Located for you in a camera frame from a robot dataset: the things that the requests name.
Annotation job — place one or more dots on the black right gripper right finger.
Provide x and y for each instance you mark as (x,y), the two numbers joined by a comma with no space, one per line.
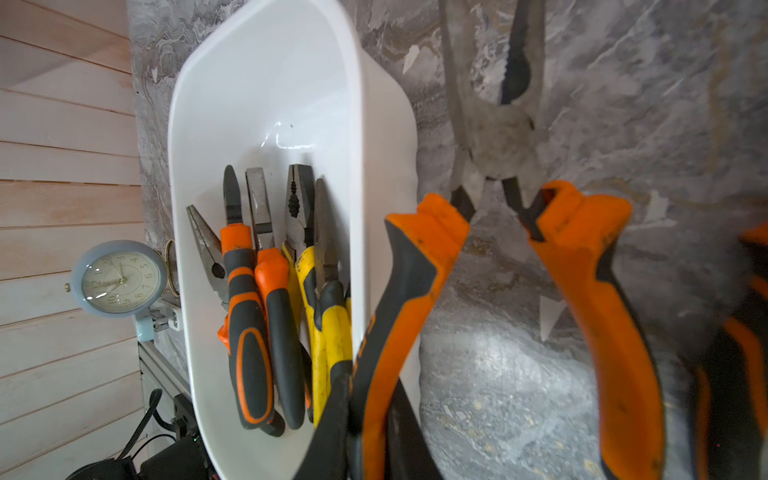
(407,454)

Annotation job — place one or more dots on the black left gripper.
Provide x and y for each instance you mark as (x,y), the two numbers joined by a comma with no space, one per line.
(185,458)

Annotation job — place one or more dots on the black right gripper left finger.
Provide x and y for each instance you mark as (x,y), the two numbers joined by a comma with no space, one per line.
(326,456)

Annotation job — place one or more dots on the orange grey long-nose pliers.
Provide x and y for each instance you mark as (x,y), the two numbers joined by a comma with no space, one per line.
(573,234)

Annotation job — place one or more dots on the orange black pliers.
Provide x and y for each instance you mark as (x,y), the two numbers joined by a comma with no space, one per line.
(729,416)

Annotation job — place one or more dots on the white plastic storage box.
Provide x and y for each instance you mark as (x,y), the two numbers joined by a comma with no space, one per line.
(283,82)

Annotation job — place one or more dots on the orange grey pliers in box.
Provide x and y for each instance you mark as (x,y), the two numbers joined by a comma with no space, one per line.
(272,274)

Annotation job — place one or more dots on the yellow pliers in box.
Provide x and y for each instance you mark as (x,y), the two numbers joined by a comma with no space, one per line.
(311,248)

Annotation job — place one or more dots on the white round clock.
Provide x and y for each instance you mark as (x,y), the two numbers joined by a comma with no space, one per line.
(126,279)

